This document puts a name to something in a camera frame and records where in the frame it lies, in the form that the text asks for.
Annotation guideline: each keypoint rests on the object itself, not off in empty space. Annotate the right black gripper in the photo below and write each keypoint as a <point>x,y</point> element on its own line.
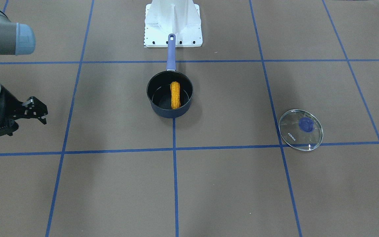
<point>8,99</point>

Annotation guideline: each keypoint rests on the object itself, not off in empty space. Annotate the glass pot lid blue knob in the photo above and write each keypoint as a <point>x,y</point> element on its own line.
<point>300,129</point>

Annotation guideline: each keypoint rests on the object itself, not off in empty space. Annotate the yellow corn cob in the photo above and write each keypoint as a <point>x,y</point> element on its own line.
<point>175,89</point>

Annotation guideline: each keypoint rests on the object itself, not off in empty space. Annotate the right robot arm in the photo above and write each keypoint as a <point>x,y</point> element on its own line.
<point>17,39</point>

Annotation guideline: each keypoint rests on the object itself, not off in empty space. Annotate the brown paper table mat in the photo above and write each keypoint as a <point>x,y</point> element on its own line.
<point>106,165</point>

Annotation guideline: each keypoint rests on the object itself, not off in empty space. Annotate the dark blue saucepan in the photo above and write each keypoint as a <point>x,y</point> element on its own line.
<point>158,87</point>

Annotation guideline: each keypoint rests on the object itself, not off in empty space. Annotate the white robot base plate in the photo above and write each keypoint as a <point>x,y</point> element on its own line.
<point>179,17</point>

